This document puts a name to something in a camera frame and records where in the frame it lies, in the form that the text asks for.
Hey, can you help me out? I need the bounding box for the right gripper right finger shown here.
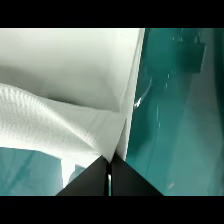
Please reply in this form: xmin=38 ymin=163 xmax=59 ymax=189
xmin=110 ymin=153 xmax=165 ymax=197

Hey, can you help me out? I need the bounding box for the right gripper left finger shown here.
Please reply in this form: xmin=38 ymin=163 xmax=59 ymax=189
xmin=55 ymin=154 xmax=110 ymax=197

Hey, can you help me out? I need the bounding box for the white garment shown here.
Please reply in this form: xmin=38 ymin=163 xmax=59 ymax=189
xmin=0 ymin=27 xmax=146 ymax=188

